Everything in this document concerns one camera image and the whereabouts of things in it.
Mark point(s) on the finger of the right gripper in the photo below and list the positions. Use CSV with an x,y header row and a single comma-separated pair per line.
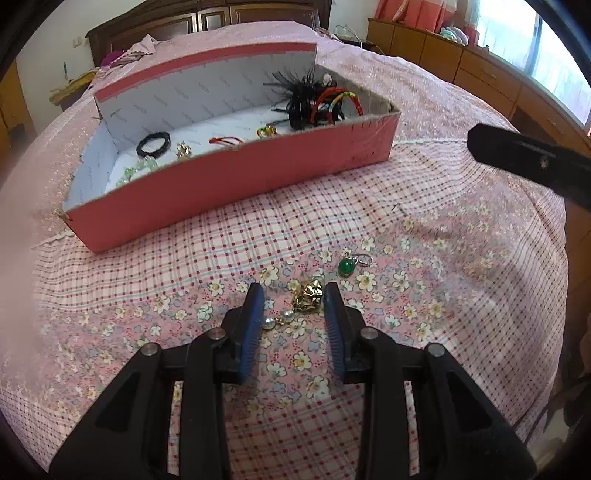
x,y
565,171

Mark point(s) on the green bead pendant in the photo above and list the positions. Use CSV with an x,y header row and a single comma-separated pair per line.
x,y
350,261

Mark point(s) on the dark wooden headboard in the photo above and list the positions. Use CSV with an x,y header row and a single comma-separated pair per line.
x,y
166,19

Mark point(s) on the small gold charm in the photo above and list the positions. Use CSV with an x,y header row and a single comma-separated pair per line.
x,y
183,151

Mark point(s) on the pink floral curtain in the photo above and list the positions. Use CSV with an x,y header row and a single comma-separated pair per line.
x,y
429,15

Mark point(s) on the black feather hair clip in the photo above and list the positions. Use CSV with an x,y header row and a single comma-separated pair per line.
x,y
301,96

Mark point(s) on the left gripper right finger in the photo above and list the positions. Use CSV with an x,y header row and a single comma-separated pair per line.
x,y
461,434

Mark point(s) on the window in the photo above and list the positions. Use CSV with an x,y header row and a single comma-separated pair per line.
x,y
515,32

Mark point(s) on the pink cardboard box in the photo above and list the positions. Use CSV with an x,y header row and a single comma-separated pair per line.
x,y
129,181

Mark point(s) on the bedside table with yellow cloth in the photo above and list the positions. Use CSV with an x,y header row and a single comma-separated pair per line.
x,y
66,96

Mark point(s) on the pink floral bedspread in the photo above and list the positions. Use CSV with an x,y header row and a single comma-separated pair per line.
x,y
463,254

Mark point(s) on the pink clothes on bed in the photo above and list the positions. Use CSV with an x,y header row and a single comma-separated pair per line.
x,y
146,46

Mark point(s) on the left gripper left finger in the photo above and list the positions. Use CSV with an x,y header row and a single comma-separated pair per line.
x,y
124,435

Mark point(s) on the plush toys on cabinet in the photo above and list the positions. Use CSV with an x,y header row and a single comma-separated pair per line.
x,y
455,35

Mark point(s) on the wooden drawer cabinet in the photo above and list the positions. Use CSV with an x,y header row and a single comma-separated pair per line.
x,y
528,105

